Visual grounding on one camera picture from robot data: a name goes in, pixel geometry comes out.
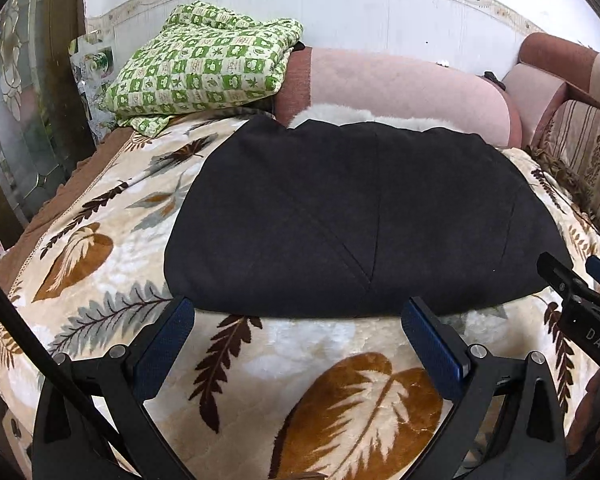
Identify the patterned glass door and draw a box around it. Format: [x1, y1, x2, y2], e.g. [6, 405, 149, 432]
[0, 0, 95, 224]

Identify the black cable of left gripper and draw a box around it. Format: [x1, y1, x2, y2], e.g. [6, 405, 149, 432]
[0, 259, 142, 480]

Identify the pink quilted bolster cushion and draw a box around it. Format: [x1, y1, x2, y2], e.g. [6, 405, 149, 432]
[273, 48, 522, 148]

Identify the floral plastic bag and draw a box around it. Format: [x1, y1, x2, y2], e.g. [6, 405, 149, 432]
[68, 29, 116, 144]

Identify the striped floral pillow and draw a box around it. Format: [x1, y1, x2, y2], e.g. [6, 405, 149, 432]
[529, 100, 600, 232]

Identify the green patterned folded quilt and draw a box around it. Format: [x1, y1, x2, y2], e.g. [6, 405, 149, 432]
[104, 0, 303, 136]

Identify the brown bed sheet edge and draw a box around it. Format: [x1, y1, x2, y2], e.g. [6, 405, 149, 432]
[0, 127, 134, 396]

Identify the leaf print bed blanket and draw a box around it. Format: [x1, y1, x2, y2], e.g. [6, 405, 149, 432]
[0, 109, 600, 480]

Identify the pink and red headboard cushion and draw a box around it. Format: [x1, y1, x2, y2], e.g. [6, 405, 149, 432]
[518, 32, 600, 104]

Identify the black coat with fur collar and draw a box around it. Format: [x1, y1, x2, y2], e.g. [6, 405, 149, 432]
[163, 116, 571, 318]

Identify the small pink quilted cushion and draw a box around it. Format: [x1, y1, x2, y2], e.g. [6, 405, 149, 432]
[504, 63, 568, 148]

